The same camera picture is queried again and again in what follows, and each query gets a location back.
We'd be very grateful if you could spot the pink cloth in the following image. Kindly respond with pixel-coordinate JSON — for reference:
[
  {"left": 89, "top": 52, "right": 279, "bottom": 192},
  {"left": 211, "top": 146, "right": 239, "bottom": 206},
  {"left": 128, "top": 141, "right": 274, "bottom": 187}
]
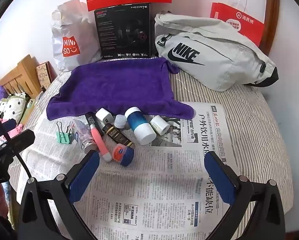
[{"left": 0, "top": 120, "right": 23, "bottom": 140}]

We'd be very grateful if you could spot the small white pill bottle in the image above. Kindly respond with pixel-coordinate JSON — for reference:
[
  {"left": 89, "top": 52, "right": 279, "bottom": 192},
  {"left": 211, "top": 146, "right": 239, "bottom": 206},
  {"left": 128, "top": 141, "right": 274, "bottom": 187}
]
[{"left": 150, "top": 115, "right": 170, "bottom": 136}]

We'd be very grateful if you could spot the black headphone box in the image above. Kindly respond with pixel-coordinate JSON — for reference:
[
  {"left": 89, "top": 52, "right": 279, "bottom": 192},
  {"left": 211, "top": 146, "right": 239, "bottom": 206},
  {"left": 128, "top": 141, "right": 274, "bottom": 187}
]
[{"left": 94, "top": 3, "right": 158, "bottom": 60}]

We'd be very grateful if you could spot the brown wooden frame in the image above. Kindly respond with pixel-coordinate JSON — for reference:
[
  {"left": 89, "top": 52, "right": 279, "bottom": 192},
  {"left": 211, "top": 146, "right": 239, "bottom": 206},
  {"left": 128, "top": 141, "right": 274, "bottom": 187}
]
[{"left": 261, "top": 0, "right": 281, "bottom": 54}]

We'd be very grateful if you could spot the brown cardboard box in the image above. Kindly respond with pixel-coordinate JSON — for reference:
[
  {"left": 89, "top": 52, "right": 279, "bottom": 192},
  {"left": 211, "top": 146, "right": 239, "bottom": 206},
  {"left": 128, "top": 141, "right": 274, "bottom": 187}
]
[{"left": 0, "top": 54, "right": 43, "bottom": 98}]

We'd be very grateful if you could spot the black cable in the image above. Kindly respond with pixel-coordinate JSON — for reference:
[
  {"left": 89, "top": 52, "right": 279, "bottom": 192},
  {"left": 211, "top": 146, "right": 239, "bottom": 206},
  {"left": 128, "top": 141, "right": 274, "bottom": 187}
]
[{"left": 0, "top": 108, "right": 31, "bottom": 179}]

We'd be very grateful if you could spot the newspaper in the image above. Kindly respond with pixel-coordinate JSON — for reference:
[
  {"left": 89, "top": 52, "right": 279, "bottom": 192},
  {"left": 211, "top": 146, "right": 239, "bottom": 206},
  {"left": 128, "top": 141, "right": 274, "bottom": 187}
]
[{"left": 18, "top": 101, "right": 236, "bottom": 240}]

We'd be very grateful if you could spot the red white box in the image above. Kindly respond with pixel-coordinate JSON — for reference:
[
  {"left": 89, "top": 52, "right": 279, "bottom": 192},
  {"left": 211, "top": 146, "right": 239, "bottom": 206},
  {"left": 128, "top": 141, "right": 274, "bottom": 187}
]
[{"left": 209, "top": 0, "right": 265, "bottom": 47}]

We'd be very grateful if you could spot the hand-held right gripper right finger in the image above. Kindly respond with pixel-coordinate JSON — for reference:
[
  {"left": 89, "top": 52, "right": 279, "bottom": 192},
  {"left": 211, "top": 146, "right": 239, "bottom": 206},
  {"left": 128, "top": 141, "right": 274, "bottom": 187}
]
[{"left": 204, "top": 151, "right": 286, "bottom": 240}]

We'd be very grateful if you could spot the brown patterned box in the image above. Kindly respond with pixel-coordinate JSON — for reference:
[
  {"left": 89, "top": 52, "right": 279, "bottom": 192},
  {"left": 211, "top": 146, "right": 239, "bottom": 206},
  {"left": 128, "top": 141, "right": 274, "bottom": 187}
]
[{"left": 36, "top": 61, "right": 53, "bottom": 90}]

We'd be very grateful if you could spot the white dotted pillow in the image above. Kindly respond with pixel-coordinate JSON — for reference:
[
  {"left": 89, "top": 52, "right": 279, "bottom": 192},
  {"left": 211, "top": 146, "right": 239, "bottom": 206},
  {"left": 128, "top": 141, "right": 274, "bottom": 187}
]
[{"left": 0, "top": 92, "right": 30, "bottom": 125}]

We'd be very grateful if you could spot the pink white tube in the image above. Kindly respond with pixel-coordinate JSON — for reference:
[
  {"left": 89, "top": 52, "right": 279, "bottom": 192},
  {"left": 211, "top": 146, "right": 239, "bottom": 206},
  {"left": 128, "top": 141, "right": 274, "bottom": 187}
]
[{"left": 91, "top": 126, "right": 113, "bottom": 162}]

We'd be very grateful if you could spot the grey waist bag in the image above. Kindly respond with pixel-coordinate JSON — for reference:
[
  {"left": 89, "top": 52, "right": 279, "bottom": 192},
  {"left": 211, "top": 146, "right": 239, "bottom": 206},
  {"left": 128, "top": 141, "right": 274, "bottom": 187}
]
[{"left": 154, "top": 12, "right": 279, "bottom": 92}]

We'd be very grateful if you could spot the white usb charger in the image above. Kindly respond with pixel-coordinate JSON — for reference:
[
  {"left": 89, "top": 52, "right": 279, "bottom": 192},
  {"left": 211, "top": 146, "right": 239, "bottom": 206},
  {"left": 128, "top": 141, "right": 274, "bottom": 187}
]
[{"left": 95, "top": 108, "right": 114, "bottom": 128}]

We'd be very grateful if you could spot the black gold tube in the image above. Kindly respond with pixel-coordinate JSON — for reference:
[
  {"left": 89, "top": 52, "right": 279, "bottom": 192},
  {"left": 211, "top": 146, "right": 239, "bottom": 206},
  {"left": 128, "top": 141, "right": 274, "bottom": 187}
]
[{"left": 102, "top": 123, "right": 135, "bottom": 148}]

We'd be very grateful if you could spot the black lighter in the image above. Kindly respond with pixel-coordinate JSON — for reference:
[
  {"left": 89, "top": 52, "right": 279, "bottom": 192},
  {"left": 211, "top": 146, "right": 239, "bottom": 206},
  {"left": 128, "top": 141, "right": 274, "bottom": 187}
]
[{"left": 85, "top": 112, "right": 101, "bottom": 134}]

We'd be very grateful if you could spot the white plastic bag red logo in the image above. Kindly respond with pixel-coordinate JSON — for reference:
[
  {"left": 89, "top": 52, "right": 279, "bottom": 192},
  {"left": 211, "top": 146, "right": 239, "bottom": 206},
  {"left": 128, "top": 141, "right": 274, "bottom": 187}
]
[{"left": 51, "top": 1, "right": 102, "bottom": 72}]

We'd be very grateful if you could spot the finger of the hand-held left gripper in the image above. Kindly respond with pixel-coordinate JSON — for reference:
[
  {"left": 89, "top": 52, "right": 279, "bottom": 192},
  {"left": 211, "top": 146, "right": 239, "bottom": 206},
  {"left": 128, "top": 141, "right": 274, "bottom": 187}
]
[
  {"left": 3, "top": 129, "right": 36, "bottom": 155},
  {"left": 0, "top": 119, "right": 17, "bottom": 133}
]

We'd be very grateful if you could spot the purple towel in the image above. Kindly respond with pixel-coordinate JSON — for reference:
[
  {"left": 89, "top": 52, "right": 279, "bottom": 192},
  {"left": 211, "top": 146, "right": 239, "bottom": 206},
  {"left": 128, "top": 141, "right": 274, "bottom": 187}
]
[{"left": 46, "top": 57, "right": 195, "bottom": 120}]

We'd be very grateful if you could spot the green binder clip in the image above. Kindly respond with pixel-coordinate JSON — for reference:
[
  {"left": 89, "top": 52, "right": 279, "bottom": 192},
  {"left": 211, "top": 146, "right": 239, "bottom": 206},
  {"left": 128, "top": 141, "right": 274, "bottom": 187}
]
[{"left": 56, "top": 121, "right": 76, "bottom": 145}]

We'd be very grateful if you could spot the clear small bottle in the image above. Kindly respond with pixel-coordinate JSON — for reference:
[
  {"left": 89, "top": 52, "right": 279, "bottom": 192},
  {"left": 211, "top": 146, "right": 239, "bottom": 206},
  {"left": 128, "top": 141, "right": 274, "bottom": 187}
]
[{"left": 71, "top": 119, "right": 96, "bottom": 153}]

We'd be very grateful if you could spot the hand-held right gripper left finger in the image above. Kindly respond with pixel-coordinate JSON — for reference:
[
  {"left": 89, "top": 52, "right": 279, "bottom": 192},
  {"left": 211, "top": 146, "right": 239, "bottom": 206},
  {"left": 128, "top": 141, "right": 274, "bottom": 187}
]
[{"left": 16, "top": 150, "right": 101, "bottom": 240}]

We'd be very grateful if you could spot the blue white bottle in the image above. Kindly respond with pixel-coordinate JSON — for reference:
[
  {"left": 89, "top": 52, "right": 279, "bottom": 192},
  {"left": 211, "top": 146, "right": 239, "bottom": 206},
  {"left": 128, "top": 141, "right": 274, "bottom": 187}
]
[{"left": 125, "top": 107, "right": 157, "bottom": 145}]

